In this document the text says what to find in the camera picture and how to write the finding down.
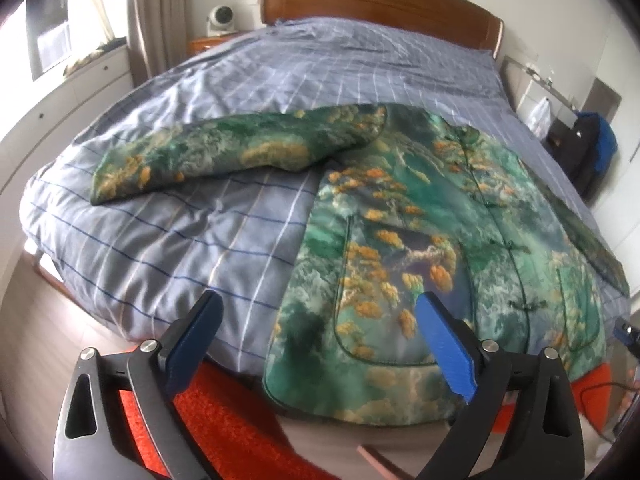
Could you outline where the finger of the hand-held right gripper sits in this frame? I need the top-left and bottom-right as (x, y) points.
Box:
(615, 317), (640, 346)

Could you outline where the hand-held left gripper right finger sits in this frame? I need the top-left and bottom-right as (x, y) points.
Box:
(415, 291), (587, 480)

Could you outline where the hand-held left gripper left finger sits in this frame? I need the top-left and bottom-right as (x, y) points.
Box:
(52, 290), (225, 480)

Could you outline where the green printed padded jacket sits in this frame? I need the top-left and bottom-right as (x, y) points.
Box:
(89, 102), (632, 428)

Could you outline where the red rug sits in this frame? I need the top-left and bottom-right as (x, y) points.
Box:
(117, 357), (628, 480)

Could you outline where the bed with blue checked duvet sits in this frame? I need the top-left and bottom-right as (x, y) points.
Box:
(20, 15), (631, 376)

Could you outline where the pink strip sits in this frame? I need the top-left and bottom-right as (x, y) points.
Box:
(356, 444), (406, 480)

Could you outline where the black and blue backpack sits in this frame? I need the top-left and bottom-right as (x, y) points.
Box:
(542, 112), (618, 201)

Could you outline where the white plastic bag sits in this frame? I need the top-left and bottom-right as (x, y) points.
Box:
(525, 97), (553, 136)

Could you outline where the white metal rack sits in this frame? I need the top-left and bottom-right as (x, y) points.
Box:
(502, 55), (583, 126)

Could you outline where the white low cabinet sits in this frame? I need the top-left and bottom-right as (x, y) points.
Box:
(0, 40), (136, 171)

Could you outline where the wooden nightstand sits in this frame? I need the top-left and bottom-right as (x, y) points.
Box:
(189, 30), (251, 58)

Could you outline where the beige curtain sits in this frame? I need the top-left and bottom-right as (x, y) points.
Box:
(125, 0), (173, 86)

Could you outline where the wooden bed headboard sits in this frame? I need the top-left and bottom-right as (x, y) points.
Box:
(261, 0), (505, 58)

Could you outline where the window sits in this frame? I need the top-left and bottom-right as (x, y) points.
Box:
(0, 0), (128, 81)

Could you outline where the black cable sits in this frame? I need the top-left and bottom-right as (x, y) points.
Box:
(582, 381), (636, 431)

